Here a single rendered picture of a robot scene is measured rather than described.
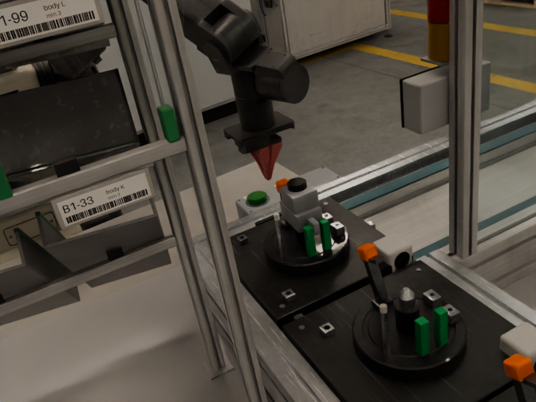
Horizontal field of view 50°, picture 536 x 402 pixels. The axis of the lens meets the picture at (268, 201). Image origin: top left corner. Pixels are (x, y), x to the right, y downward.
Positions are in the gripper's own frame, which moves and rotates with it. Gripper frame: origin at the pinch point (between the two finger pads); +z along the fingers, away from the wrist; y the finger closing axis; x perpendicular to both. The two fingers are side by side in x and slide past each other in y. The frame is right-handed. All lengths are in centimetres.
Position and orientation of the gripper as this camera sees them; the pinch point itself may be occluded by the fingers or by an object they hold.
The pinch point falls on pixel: (266, 174)
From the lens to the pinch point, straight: 98.6
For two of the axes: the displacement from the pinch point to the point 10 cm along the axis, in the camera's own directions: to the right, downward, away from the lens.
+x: -4.6, -3.8, 8.0
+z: 1.6, 8.6, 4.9
